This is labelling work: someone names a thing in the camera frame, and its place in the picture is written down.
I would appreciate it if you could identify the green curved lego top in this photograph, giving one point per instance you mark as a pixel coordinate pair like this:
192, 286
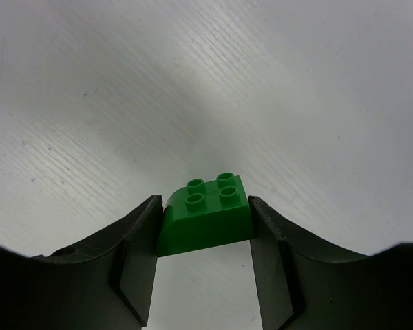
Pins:
205, 214

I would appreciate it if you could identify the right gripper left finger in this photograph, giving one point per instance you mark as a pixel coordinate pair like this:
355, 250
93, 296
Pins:
104, 281

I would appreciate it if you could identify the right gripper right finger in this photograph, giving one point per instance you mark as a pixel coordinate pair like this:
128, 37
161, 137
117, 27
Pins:
306, 282

